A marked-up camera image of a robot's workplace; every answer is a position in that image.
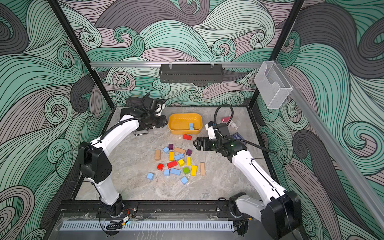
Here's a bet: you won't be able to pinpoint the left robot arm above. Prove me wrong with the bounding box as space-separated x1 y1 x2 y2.
77 94 168 216

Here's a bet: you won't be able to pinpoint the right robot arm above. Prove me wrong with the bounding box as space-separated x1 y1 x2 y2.
193 104 304 240

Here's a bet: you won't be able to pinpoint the black briefcase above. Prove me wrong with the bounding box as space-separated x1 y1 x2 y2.
121 105 162 136

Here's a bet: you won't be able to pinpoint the yellow plastic bin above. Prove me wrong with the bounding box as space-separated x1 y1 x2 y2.
168 113 203 135

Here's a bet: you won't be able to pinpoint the wooden block right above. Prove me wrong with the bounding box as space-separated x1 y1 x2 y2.
200 163 206 176

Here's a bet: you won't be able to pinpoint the wooden block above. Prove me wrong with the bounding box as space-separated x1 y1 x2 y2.
200 163 206 176
155 150 162 161

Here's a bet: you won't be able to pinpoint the red block near bin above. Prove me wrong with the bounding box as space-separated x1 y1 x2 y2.
183 135 192 141

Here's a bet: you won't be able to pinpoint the yellow long block right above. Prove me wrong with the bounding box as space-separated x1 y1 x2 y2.
191 165 198 177

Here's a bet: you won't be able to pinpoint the yellow long block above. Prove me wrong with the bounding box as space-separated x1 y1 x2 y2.
169 151 175 162
191 165 198 177

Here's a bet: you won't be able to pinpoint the blue long block centre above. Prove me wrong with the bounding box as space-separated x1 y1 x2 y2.
174 154 184 161

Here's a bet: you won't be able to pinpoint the blue long block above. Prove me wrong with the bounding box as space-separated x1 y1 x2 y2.
170 168 181 176
174 154 184 161

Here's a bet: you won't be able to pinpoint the wooden block angled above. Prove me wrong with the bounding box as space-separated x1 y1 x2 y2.
174 147 186 154

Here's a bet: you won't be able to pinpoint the small pink white toy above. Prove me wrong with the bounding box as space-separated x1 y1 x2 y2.
222 117 238 130

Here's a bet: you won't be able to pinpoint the wooden block left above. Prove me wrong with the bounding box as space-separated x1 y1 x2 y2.
155 150 162 161

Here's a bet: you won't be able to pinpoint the yellow cube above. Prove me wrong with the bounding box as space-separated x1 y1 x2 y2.
178 159 185 167

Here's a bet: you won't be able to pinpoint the green cube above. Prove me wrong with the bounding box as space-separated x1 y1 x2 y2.
183 167 190 175

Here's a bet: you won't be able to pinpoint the yellow long block left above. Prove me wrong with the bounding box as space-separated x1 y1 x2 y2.
169 151 175 162

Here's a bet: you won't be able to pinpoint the red long block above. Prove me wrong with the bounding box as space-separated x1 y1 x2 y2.
167 161 178 169

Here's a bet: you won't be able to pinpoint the blue cube bottom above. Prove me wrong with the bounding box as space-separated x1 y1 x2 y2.
181 177 188 185

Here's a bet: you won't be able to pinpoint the blue long block lower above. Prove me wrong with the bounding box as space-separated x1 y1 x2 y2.
170 168 181 176

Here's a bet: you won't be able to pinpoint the red cube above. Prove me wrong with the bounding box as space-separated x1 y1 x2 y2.
157 164 164 171

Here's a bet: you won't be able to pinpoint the clear acrylic holder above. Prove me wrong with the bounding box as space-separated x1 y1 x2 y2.
255 61 293 110

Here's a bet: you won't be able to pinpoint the black wall shelf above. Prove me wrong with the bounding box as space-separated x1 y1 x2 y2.
159 65 224 84

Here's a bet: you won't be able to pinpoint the aluminium wall rail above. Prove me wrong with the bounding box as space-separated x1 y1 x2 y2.
90 61 262 69

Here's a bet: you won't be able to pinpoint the white slotted cable duct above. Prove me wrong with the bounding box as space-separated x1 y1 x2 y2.
59 221 234 232

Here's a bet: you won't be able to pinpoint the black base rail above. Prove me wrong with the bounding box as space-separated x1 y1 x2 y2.
56 199 298 220

